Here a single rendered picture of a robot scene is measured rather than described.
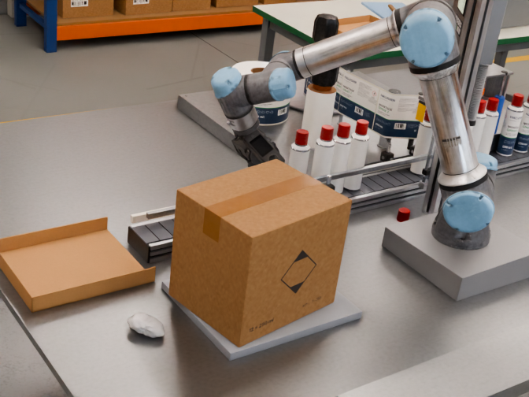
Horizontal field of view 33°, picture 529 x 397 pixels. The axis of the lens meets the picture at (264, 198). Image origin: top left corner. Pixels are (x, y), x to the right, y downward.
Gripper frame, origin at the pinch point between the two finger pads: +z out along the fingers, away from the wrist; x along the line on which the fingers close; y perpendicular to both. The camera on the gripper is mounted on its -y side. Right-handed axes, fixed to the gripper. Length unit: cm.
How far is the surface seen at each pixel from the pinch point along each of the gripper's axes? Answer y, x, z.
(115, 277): -13, 49, -18
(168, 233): -1.8, 31.6, -9.3
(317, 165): -0.3, -13.2, 5.3
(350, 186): -1.2, -20.0, 18.7
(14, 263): 7, 65, -23
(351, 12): 165, -135, 96
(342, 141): -1.2, -22.4, 3.0
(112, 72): 316, -47, 138
